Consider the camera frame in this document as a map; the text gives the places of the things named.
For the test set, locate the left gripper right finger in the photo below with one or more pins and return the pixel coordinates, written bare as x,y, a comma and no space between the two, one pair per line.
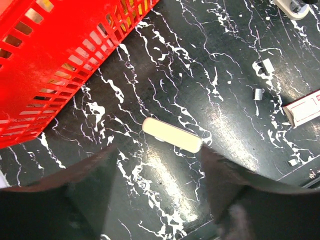
248,206

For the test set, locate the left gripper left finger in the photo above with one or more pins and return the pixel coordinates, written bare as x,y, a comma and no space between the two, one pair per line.
71,204

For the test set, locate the white staple box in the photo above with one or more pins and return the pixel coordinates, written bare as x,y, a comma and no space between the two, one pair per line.
304,109

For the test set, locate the silver staple strip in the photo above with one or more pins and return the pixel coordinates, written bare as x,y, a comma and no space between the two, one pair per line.
267,66
258,94

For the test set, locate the small silver staple piece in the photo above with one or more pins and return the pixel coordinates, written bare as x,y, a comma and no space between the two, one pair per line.
292,162

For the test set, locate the black marble pattern mat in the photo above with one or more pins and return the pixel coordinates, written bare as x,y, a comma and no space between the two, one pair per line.
193,64

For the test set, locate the red plastic shopping basket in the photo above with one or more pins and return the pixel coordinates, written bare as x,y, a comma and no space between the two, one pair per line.
48,50

